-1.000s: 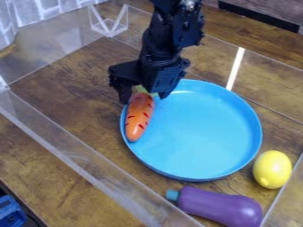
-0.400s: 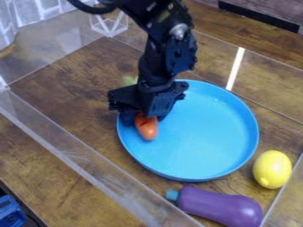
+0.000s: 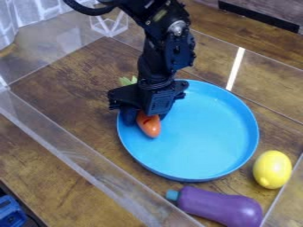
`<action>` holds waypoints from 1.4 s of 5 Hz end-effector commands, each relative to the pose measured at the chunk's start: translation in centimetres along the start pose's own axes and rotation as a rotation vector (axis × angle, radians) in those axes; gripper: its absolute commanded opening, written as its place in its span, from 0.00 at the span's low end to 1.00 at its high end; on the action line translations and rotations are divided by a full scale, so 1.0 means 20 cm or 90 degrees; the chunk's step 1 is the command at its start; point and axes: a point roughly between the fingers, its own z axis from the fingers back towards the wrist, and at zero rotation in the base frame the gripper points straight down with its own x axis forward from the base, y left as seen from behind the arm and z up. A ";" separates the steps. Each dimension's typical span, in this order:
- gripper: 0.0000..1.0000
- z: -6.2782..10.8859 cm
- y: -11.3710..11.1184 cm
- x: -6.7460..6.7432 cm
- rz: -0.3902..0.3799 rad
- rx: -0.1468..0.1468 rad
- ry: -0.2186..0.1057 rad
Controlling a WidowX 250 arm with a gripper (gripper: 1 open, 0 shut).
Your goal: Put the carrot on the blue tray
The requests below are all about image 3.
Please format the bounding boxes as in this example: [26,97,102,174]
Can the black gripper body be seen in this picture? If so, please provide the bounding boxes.
[109,80,190,116]

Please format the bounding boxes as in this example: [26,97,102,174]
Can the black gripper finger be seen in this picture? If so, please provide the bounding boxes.
[121,106,141,126]

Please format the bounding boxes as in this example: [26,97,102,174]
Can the orange toy carrot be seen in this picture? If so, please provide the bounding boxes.
[119,75,162,139]

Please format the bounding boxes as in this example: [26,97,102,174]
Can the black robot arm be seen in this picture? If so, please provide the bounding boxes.
[98,0,195,125]

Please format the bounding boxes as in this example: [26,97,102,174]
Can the blue round tray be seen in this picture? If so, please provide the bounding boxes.
[118,80,260,182]

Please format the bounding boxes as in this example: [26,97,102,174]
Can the yellow toy lemon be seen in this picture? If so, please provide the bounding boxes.
[253,150,293,189]

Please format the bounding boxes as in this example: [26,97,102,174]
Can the dark baseboard strip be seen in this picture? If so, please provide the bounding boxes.
[218,0,300,34]

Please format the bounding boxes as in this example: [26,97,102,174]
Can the purple toy eggplant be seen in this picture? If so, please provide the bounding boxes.
[166,186,264,227]

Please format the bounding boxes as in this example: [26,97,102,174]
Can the white patterned curtain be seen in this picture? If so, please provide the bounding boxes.
[0,0,73,50]

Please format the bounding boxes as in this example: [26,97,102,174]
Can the blue object at corner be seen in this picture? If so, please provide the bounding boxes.
[0,195,27,227]

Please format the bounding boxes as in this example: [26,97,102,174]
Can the clear acrylic enclosure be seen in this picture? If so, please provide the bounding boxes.
[0,3,303,227]

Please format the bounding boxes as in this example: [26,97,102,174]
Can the black braided cable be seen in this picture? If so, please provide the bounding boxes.
[63,0,121,17]

